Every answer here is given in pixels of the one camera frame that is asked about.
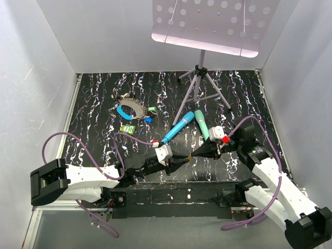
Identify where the blue capped key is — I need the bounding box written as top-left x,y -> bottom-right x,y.
144,117 -> 153,123

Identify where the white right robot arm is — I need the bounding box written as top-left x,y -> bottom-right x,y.
191,124 -> 331,248

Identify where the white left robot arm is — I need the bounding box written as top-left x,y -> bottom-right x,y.
30,153 -> 189,208

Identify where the green toy microphone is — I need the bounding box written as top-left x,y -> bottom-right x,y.
194,110 -> 209,141

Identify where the green monster key tag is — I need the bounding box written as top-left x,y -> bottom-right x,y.
120,124 -> 136,136

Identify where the pink perforated music stand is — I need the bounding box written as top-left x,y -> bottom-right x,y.
151,0 -> 282,128

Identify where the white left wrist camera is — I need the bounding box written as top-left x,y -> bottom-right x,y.
155,144 -> 173,166

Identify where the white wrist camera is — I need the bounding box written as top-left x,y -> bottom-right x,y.
208,126 -> 230,143
155,144 -> 173,166

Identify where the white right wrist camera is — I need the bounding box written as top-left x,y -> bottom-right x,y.
208,126 -> 230,143

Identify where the black table front rail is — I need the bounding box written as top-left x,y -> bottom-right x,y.
85,181 -> 250,220

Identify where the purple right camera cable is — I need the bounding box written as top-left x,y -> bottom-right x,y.
220,115 -> 283,231

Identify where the aluminium frame right rail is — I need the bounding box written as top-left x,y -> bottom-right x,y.
255,68 -> 325,249

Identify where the aluminium frame rail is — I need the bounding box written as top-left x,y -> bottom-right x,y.
255,68 -> 325,249
22,73 -> 82,247

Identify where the aluminium frame left rail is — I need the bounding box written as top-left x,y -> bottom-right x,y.
22,73 -> 82,247

